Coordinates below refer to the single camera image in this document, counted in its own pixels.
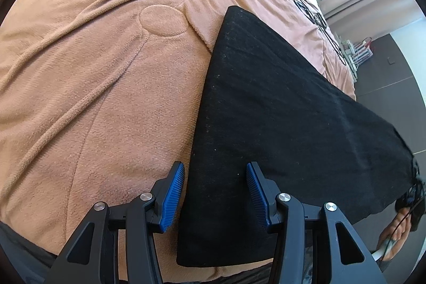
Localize white wire rack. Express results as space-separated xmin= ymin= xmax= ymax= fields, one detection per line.
xmin=343 ymin=37 xmax=373 ymax=68

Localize orange bed blanket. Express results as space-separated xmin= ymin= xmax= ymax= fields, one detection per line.
xmin=1 ymin=0 xmax=355 ymax=255

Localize black pants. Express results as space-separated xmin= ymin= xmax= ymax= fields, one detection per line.
xmin=177 ymin=6 xmax=417 ymax=267

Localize person's right hand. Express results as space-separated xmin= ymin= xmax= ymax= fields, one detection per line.
xmin=377 ymin=208 xmax=412 ymax=261

